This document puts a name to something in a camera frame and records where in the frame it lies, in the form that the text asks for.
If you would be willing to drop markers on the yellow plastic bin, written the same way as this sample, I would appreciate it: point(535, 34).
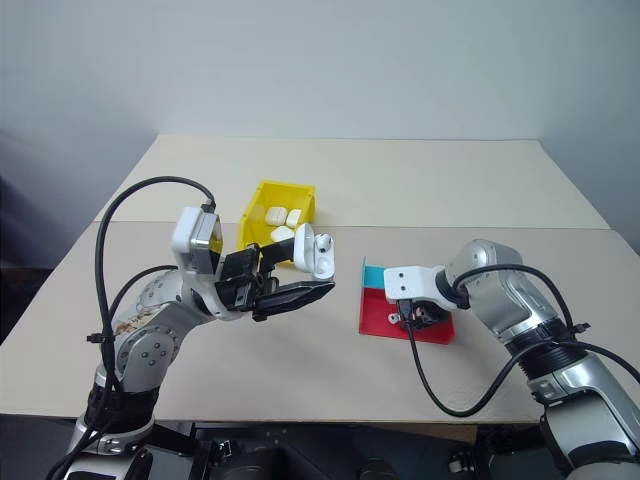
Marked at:
point(257, 212)

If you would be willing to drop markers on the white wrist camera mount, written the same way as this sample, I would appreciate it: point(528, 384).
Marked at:
point(412, 282)
point(192, 235)

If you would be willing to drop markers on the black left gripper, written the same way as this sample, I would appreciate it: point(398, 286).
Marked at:
point(239, 282)

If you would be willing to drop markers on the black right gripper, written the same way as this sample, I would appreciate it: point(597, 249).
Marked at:
point(429, 315)

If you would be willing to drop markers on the white earbud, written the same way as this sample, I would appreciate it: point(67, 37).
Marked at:
point(324, 243)
point(393, 318)

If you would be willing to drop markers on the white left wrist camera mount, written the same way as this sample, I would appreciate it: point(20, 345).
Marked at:
point(192, 235)

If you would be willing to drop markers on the white earbud case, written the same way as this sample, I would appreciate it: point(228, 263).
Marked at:
point(281, 233)
point(312, 252)
point(275, 216)
point(293, 216)

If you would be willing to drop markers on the closed white earbud case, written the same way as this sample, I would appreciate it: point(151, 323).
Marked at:
point(275, 216)
point(293, 216)
point(281, 233)

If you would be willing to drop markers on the red tray with teal wall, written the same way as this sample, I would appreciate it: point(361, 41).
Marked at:
point(372, 315)

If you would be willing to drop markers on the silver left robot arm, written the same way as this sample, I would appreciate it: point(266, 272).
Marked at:
point(150, 345)

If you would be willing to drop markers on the dark rounded shapes under table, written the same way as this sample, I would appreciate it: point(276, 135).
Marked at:
point(310, 455)

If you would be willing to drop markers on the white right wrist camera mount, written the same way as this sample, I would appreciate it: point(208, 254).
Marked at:
point(412, 282)

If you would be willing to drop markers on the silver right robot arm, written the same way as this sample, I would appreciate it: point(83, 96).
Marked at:
point(525, 310)

